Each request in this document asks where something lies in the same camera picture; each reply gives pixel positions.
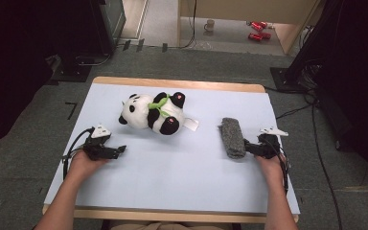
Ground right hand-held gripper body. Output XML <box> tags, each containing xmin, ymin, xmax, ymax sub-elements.
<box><xmin>258</xmin><ymin>126</ymin><xmax>289</xmax><ymax>160</ymax></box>

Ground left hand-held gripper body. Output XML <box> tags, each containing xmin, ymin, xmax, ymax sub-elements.
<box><xmin>82</xmin><ymin>124</ymin><xmax>116</xmax><ymax>161</ymax></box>

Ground grey fuzzy scarf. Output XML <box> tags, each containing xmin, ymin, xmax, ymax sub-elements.
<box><xmin>218</xmin><ymin>117</ymin><xmax>247</xmax><ymax>160</ymax></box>

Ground panda plush toy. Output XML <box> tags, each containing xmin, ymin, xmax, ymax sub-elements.
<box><xmin>118</xmin><ymin>91</ymin><xmax>200</xmax><ymax>136</ymax></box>

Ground person's left hand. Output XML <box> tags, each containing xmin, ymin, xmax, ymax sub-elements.
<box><xmin>68</xmin><ymin>150</ymin><xmax>109</xmax><ymax>179</ymax></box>

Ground person's right hand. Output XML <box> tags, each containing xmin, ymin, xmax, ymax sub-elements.
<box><xmin>256</xmin><ymin>155</ymin><xmax>286</xmax><ymax>187</ymax></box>

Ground black tape corner mark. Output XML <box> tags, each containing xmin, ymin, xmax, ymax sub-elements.
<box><xmin>64</xmin><ymin>102</ymin><xmax>79</xmax><ymax>121</ymax></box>

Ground light blue table mat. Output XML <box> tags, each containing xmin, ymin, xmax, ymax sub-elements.
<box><xmin>43</xmin><ymin>82</ymin><xmax>301</xmax><ymax>216</ymax></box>

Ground wooden table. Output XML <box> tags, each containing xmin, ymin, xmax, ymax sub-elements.
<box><xmin>41</xmin><ymin>76</ymin><xmax>300</xmax><ymax>224</ymax></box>

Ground black flat stand base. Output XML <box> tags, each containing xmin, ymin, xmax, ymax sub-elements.
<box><xmin>50</xmin><ymin>55</ymin><xmax>93</xmax><ymax>83</ymax></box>

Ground person's beige trousers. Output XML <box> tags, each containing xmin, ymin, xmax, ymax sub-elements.
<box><xmin>108</xmin><ymin>219</ymin><xmax>235</xmax><ymax>230</ymax></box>

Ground black metal stand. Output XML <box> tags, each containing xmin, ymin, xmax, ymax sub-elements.
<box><xmin>269</xmin><ymin>0</ymin><xmax>347</xmax><ymax>94</ymax></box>

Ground dark curtain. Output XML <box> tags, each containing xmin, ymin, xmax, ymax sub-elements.
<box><xmin>0</xmin><ymin>0</ymin><xmax>101</xmax><ymax>153</ymax></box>
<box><xmin>314</xmin><ymin>0</ymin><xmax>368</xmax><ymax>195</ymax></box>

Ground black cabinet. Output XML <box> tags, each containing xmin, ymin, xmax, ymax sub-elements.
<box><xmin>89</xmin><ymin>0</ymin><xmax>127</xmax><ymax>56</ymax></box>

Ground beige mug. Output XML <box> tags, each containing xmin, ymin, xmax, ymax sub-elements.
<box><xmin>203</xmin><ymin>18</ymin><xmax>216</xmax><ymax>33</ymax></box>

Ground wooden partition desk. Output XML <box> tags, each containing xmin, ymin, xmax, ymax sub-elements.
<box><xmin>176</xmin><ymin>0</ymin><xmax>321</xmax><ymax>57</ymax></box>

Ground left hand-held gripper black cable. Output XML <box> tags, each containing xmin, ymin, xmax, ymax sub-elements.
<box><xmin>61</xmin><ymin>126</ymin><xmax>96</xmax><ymax>180</ymax></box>

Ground thin black floor cable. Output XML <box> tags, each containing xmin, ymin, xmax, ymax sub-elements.
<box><xmin>264</xmin><ymin>85</ymin><xmax>345</xmax><ymax>230</ymax></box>

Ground black hanging cable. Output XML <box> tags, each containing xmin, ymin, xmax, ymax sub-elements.
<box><xmin>177</xmin><ymin>0</ymin><xmax>198</xmax><ymax>50</ymax></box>

